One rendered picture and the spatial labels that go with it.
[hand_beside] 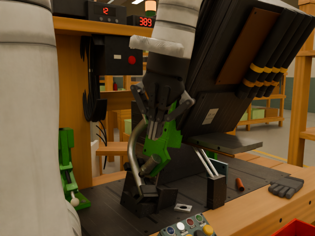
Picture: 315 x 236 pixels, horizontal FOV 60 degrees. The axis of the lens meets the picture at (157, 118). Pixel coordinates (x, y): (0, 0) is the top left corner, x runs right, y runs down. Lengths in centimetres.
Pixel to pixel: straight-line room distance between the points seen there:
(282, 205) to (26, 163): 96
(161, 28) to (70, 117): 73
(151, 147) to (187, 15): 58
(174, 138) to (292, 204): 50
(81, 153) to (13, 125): 95
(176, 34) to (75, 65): 72
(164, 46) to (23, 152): 26
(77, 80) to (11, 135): 90
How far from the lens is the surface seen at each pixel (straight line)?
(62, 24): 100
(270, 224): 105
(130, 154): 100
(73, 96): 112
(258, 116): 722
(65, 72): 111
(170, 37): 46
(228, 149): 87
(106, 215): 96
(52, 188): 25
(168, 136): 90
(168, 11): 47
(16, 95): 23
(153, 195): 92
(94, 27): 104
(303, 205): 124
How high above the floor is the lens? 135
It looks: 9 degrees down
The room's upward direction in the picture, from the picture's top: straight up
